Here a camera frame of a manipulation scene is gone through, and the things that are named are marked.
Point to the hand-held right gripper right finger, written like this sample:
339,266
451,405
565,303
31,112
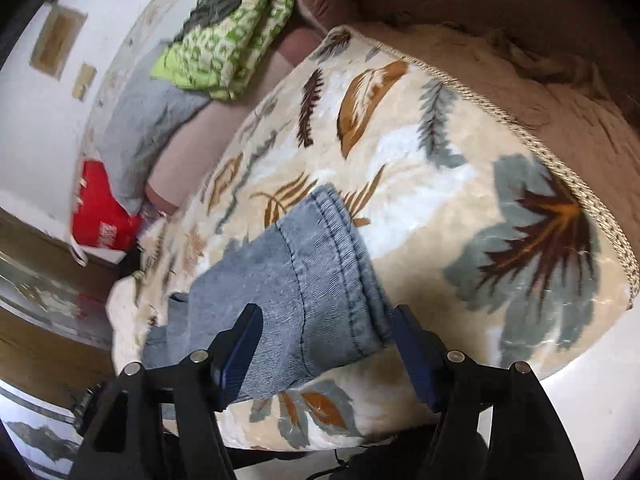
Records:
415,360

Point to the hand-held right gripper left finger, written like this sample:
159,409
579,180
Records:
240,357

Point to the brown fuzzy blanket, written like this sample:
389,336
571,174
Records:
575,120

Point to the pink brown sofa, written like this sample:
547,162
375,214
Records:
200,140

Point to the red shopping bag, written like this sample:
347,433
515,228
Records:
95,210

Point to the green patterned cloth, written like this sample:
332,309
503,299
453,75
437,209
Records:
240,35

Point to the grey quilted cloth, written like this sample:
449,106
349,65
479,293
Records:
145,125

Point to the leaf print blanket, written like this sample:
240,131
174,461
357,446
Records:
425,200

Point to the white small-print cloth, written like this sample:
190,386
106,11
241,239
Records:
125,310

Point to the blue denim pants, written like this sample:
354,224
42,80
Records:
310,285

